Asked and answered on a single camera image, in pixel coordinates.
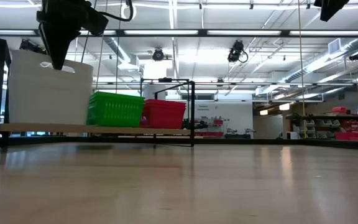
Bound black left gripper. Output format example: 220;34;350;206
35;0;91;70

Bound black background machinery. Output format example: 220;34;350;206
19;39;48;55

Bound black overhead rig beam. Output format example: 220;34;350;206
0;29;358;39

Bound black round ceiling fixture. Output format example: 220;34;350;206
152;48;165;62

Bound distant red bin rack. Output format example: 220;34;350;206
286;105;358;142

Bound distant cluttered workbench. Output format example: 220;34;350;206
194;116;254;139

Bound thin black cord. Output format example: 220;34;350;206
80;34;89;65

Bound thin tan hanging cord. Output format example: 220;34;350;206
96;30;105;91

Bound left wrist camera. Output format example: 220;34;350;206
79;6;109;36

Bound thin grey hanging cord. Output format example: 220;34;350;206
114;0;122;94

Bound white hanging ring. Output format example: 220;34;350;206
120;1;137;22

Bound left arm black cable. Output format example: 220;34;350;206
98;0;135;22

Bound black frame wooden shelf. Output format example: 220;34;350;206
0;38;196;154

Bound black overhead camera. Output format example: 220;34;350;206
227;39;249;64

